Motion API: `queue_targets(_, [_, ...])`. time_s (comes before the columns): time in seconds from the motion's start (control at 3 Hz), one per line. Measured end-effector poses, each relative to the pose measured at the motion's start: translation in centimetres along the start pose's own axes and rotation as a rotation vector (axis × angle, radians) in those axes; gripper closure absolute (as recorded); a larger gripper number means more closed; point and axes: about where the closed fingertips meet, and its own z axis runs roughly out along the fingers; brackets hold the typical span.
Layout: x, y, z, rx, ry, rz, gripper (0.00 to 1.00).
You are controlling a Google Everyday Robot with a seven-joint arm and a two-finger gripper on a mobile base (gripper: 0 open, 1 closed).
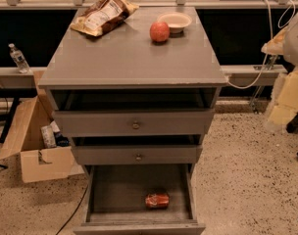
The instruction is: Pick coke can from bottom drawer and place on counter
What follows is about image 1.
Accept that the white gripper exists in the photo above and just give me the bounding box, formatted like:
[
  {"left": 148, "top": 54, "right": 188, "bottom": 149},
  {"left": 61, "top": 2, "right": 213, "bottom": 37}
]
[{"left": 261, "top": 27, "right": 298, "bottom": 131}]

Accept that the red coke can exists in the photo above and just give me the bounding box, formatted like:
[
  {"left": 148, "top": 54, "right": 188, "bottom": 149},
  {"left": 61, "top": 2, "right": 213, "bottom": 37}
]
[{"left": 145, "top": 193, "right": 170, "bottom": 209}]

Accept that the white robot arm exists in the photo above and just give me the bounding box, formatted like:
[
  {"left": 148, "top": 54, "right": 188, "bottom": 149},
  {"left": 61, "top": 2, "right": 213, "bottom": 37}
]
[{"left": 261, "top": 12, "right": 298, "bottom": 132}]

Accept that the grey middle drawer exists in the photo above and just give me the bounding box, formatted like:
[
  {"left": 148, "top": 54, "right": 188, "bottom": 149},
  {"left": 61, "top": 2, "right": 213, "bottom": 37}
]
[{"left": 72, "top": 135, "right": 202, "bottom": 165}]

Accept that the grey drawer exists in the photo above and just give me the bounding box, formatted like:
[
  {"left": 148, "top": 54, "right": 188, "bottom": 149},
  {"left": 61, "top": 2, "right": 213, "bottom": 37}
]
[
  {"left": 74, "top": 164, "right": 205, "bottom": 235},
  {"left": 54, "top": 88, "right": 214, "bottom": 137},
  {"left": 72, "top": 135, "right": 202, "bottom": 165}
]

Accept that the grey top drawer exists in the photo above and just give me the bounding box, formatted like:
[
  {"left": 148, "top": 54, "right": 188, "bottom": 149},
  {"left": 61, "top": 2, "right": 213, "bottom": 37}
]
[{"left": 54, "top": 88, "right": 214, "bottom": 137}]

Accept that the grey drawer cabinet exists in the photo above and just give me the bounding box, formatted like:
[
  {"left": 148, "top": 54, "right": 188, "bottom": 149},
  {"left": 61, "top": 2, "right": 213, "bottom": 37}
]
[{"left": 37, "top": 6, "right": 229, "bottom": 235}]

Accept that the grey bottom drawer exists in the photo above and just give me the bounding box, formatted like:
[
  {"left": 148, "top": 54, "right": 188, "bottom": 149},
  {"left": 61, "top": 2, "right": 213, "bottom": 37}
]
[{"left": 74, "top": 164, "right": 205, "bottom": 235}]

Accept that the can inside cardboard box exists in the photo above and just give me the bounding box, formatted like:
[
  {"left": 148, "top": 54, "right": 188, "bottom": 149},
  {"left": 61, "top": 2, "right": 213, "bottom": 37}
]
[{"left": 41, "top": 125, "right": 56, "bottom": 149}]

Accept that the metal stand pole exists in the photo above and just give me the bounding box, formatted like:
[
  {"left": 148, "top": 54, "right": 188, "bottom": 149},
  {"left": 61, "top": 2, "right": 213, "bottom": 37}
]
[{"left": 249, "top": 55, "right": 278, "bottom": 114}]

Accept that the white bowl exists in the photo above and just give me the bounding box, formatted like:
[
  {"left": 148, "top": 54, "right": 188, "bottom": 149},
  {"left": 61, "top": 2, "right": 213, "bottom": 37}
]
[{"left": 157, "top": 12, "right": 192, "bottom": 34}]

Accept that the red apple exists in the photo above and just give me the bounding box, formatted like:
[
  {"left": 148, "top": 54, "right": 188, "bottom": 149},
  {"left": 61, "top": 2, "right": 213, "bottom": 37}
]
[{"left": 150, "top": 22, "right": 170, "bottom": 42}]

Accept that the brown chip bag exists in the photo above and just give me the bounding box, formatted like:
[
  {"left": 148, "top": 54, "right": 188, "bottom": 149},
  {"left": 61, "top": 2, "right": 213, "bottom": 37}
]
[{"left": 71, "top": 0, "right": 139, "bottom": 37}]

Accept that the open cardboard box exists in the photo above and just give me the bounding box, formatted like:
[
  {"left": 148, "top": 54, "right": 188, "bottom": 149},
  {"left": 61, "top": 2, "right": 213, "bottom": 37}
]
[{"left": 0, "top": 71, "right": 84, "bottom": 183}]

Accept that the clear water bottle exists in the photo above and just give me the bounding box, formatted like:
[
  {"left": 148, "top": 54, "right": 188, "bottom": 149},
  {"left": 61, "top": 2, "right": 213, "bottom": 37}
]
[{"left": 9, "top": 43, "right": 29, "bottom": 73}]

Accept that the white cable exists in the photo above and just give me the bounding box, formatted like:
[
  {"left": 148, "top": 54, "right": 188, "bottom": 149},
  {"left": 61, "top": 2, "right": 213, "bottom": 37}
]
[{"left": 225, "top": 0, "right": 297, "bottom": 90}]

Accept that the black floor cable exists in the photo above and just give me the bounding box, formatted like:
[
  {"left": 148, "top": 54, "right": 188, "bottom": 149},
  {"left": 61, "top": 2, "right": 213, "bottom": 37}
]
[{"left": 54, "top": 184, "right": 89, "bottom": 235}]

